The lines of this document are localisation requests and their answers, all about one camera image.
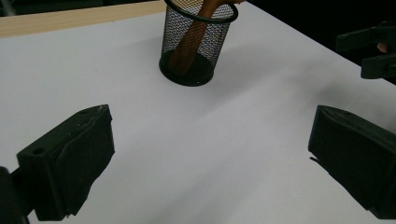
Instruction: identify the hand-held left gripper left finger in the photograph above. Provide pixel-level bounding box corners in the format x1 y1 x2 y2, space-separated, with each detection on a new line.
16 104 116 222

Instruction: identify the black mesh pen holder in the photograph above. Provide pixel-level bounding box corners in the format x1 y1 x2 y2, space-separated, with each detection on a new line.
158 0 240 88

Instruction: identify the wooden paddle hairbrush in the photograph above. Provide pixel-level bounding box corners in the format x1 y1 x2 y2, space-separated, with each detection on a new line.
167 0 247 77

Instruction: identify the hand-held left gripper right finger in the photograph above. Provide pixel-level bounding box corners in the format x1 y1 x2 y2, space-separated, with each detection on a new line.
307 105 396 220

